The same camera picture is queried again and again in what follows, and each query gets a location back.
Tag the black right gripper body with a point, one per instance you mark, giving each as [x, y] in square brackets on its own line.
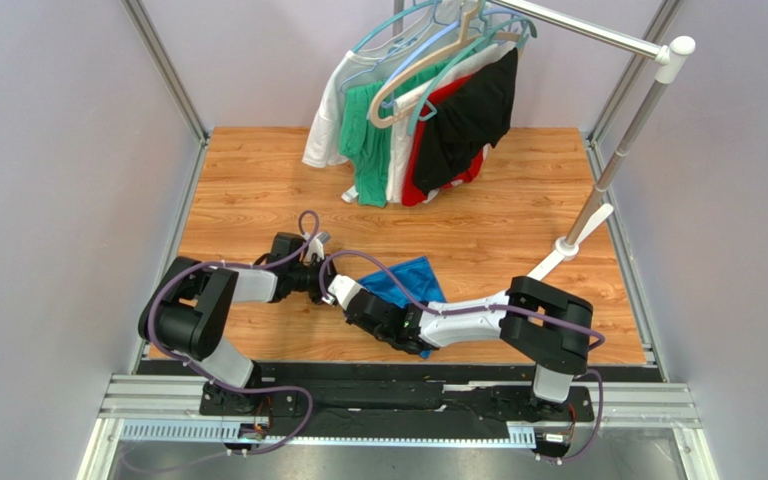
[357, 306]

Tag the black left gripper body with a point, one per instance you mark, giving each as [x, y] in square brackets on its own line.
[313, 279]

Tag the blue cloth napkin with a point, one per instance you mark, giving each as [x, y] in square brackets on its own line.
[415, 275]

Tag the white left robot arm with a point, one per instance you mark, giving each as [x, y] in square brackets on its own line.
[188, 311]

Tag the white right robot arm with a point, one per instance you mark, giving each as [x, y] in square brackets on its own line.
[549, 326]

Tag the red t-shirt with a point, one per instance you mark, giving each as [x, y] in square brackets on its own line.
[436, 164]

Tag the green t-shirt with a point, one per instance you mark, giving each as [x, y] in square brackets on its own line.
[370, 149]

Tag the white t-shirt middle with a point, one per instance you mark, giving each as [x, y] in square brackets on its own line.
[383, 157]

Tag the white t-shirt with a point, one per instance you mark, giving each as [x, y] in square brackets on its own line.
[322, 147]
[383, 157]

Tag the teal plastic hanger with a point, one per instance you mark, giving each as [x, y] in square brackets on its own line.
[414, 94]

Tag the black t-shirt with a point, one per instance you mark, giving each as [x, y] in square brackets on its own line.
[478, 107]

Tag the white t-shirt left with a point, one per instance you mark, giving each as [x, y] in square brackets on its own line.
[322, 147]

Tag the blue plastic hanger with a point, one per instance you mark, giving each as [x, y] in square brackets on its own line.
[378, 63]

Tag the teal hanger left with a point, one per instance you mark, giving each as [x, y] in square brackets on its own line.
[395, 22]

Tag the white clothes rack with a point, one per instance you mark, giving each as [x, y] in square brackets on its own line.
[670, 58]

